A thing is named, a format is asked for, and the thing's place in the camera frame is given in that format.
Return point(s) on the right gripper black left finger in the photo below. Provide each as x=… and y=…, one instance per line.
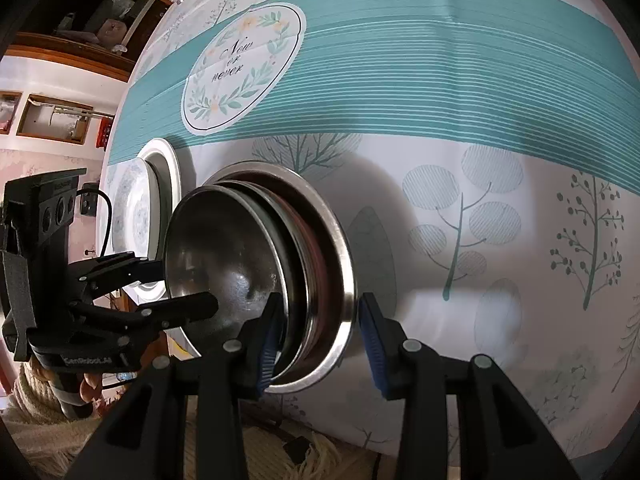
x=239, y=369

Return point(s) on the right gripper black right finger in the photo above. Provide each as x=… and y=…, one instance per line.
x=500, y=435

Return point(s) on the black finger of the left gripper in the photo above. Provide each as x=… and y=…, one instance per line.
x=96, y=277
x=87, y=329

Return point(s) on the white patterned plate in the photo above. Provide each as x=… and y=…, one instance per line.
x=137, y=211

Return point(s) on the pink steel bowl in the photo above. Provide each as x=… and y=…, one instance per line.
x=319, y=316

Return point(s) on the green plate white rim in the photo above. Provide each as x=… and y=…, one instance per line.
x=162, y=158

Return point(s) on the small steel bowl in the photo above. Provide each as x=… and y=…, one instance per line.
x=220, y=240

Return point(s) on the large steel bowl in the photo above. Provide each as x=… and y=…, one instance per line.
x=267, y=177

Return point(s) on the person's left hand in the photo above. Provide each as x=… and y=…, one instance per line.
x=90, y=388

